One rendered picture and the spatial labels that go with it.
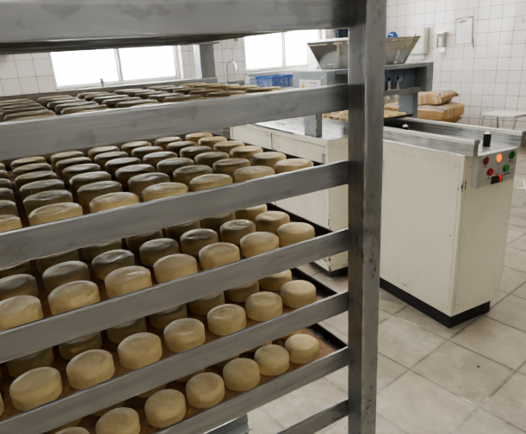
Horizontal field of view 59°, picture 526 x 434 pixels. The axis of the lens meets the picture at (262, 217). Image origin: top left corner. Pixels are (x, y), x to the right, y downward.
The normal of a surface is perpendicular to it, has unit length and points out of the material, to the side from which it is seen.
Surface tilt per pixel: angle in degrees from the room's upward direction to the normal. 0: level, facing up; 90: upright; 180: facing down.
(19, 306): 0
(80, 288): 0
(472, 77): 90
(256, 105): 90
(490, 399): 0
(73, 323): 90
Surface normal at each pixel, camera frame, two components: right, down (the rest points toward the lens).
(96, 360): -0.06, -0.94
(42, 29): 0.51, 0.26
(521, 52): -0.77, 0.26
